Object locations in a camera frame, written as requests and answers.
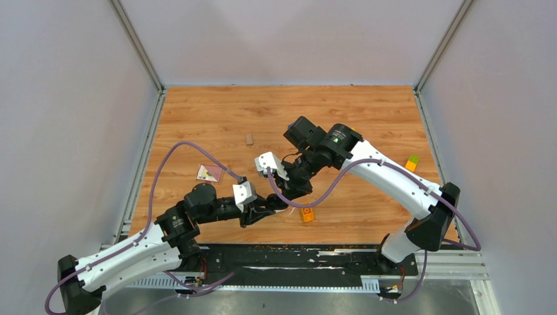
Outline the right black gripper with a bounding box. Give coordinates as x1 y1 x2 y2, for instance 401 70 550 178
273 147 322 203

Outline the black earbud charging case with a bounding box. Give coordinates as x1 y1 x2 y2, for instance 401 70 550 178
265 194 289 212

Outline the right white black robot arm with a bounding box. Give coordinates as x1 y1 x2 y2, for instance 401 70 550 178
275 116 460 274

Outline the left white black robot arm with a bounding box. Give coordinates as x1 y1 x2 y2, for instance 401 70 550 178
58 180 287 314

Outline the orange toy brick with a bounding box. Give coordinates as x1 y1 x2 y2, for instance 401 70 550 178
300 207 315 223

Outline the pink card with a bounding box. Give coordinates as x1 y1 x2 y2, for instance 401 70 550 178
196 164 225 183

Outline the green orange small block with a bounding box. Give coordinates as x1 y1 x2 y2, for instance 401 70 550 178
405 155 420 172

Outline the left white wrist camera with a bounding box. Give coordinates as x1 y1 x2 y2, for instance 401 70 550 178
232 177 257 213

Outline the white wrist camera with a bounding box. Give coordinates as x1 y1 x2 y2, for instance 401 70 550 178
254 152 290 180
232 177 257 213

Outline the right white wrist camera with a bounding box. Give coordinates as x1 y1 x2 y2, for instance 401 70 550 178
254 152 290 180

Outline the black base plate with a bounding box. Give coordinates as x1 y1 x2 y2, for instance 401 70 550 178
174 243 418 289

